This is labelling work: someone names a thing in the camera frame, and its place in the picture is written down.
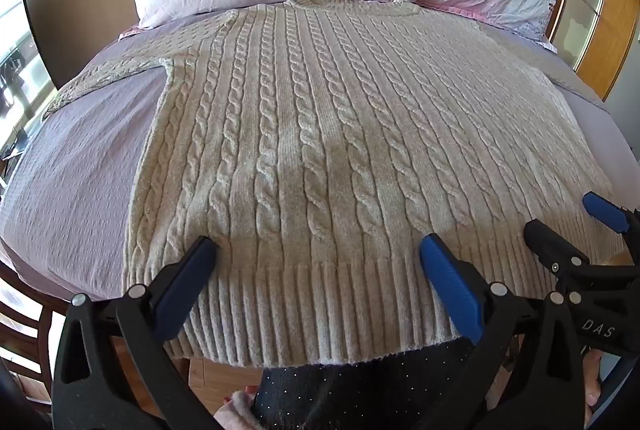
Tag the lavender bed sheet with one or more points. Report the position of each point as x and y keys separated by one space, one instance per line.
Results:
x=75 y=159

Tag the dark wooden chair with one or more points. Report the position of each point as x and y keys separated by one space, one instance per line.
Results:
x=22 y=317

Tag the person's leg in dark pants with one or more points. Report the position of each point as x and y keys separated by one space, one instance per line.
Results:
x=360 y=390

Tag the pink fluffy slipper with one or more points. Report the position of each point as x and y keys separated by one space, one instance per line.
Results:
x=235 y=414

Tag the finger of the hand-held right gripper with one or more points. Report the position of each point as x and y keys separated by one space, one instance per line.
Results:
x=550 y=244
x=606 y=210

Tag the bright window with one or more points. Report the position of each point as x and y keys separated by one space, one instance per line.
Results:
x=12 y=59

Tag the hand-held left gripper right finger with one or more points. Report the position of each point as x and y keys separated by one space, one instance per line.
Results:
x=450 y=290

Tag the person's right hand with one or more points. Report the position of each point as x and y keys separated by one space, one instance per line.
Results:
x=593 y=382

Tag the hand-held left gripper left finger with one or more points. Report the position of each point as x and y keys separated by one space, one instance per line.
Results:
x=186 y=292

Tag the wooden headboard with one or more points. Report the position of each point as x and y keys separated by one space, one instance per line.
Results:
x=602 y=34

